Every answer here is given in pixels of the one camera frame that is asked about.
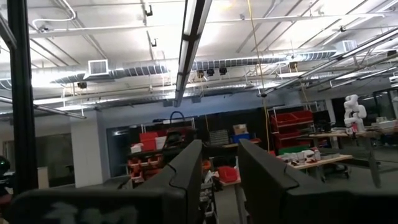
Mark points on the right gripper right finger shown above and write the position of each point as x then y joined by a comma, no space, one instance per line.
264,186

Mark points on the blue storage bin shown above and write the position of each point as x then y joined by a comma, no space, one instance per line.
241,138

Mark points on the red storage bin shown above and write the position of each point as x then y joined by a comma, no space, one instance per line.
227,174

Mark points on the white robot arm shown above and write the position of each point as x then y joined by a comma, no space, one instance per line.
354,112

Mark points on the red storage box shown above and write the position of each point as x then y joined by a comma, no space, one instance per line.
148,141

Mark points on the white ceiling air vent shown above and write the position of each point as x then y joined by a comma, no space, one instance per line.
98,67

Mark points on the cluttered workbench gray legs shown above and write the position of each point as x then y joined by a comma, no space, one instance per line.
323,161

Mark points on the long ceiling light fixture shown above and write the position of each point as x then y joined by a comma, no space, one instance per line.
192,46

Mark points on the rack with red bins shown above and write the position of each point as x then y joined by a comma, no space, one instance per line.
292,124

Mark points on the silver flexible air duct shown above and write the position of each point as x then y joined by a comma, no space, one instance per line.
248,60

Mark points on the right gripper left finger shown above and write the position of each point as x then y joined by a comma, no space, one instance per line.
183,186

